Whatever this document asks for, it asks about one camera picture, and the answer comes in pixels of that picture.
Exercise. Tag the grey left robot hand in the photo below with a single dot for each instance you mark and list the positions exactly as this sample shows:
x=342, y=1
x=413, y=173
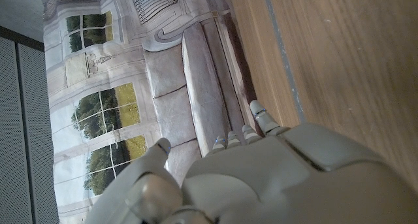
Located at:
x=261, y=185

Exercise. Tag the printed living room backdrop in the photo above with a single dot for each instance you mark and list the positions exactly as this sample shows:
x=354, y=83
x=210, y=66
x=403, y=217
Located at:
x=130, y=70

